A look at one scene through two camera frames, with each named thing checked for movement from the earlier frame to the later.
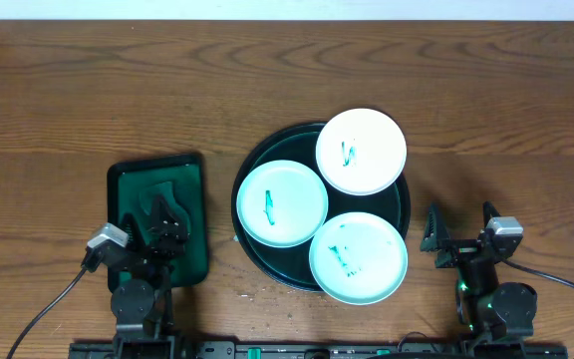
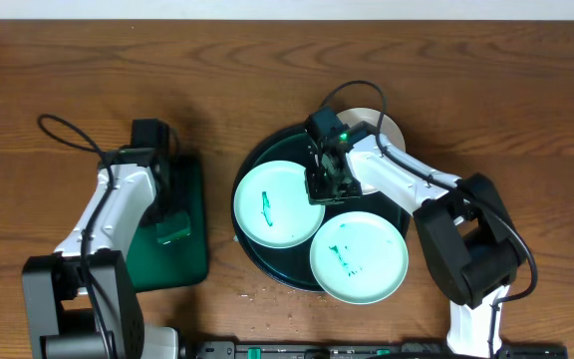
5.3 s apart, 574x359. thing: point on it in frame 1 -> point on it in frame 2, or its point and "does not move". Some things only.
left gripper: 150,249 -> 168,214
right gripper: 430,243 -> 317,194
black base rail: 317,350 does not move
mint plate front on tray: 358,258 does not move
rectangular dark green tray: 134,186 does not move
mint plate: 282,203 does not move
